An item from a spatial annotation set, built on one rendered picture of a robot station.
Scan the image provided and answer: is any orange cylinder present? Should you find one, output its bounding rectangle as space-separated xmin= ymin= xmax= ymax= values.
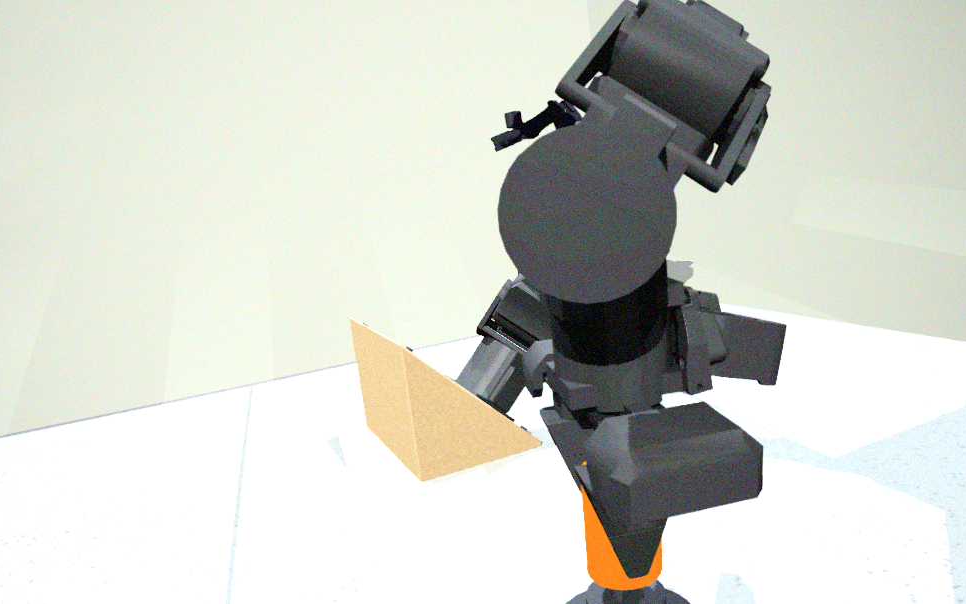
xmin=581 ymin=487 xmax=663 ymax=590

